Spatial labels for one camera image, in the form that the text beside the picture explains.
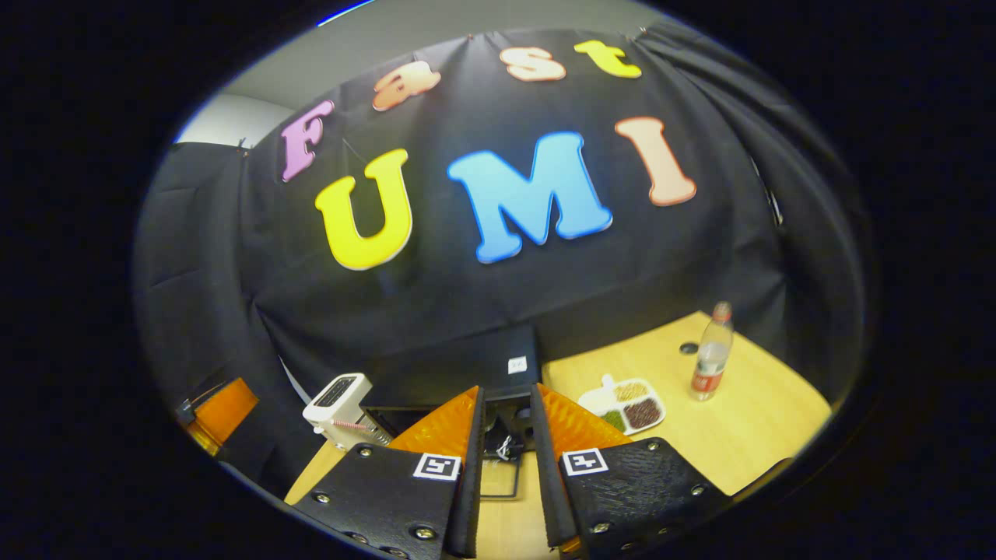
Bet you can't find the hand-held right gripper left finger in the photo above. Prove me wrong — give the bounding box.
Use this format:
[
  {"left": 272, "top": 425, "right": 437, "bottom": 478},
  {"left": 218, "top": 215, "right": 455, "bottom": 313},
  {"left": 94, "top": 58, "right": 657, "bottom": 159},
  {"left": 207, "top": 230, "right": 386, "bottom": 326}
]
[{"left": 288, "top": 385, "right": 488, "bottom": 560}]

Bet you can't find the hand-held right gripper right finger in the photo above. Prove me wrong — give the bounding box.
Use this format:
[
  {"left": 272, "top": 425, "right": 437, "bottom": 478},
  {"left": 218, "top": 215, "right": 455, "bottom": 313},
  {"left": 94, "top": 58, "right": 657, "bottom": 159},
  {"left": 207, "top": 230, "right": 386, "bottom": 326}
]
[{"left": 530, "top": 382, "right": 734, "bottom": 560}]

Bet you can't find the black electric oven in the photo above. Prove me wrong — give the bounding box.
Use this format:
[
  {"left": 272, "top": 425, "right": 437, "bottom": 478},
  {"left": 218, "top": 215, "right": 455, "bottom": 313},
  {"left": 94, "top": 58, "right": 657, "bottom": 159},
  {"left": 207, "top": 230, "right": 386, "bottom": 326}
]
[{"left": 362, "top": 324, "right": 543, "bottom": 500}]

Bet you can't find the white divided dish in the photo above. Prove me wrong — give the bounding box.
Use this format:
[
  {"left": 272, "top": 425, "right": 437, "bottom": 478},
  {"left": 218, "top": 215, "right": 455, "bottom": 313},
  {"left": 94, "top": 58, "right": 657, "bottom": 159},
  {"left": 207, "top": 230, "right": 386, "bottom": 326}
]
[{"left": 577, "top": 373, "right": 668, "bottom": 436}]

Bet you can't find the white toaster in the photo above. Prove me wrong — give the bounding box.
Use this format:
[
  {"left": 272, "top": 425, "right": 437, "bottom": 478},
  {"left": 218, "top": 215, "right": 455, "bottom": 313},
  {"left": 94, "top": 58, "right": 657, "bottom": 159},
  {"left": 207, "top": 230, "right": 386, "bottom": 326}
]
[{"left": 302, "top": 372, "right": 395, "bottom": 453}]

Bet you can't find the pile of dark red beans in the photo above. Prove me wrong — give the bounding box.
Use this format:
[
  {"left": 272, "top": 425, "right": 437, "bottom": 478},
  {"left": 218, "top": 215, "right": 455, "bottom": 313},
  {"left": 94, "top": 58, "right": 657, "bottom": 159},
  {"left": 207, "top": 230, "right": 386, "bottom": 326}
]
[{"left": 625, "top": 399, "right": 663, "bottom": 429}]

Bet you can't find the black backdrop cloth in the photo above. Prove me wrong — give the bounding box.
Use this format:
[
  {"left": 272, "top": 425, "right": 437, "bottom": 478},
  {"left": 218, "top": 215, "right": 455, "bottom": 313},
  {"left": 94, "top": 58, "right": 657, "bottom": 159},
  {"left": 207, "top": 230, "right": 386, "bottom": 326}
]
[{"left": 132, "top": 19, "right": 868, "bottom": 499}]

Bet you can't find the clear water bottle red label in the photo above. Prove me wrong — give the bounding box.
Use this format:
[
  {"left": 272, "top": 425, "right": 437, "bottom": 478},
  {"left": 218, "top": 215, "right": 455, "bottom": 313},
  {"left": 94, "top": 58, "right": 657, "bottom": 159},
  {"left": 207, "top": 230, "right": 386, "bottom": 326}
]
[{"left": 689, "top": 301, "right": 735, "bottom": 403}]

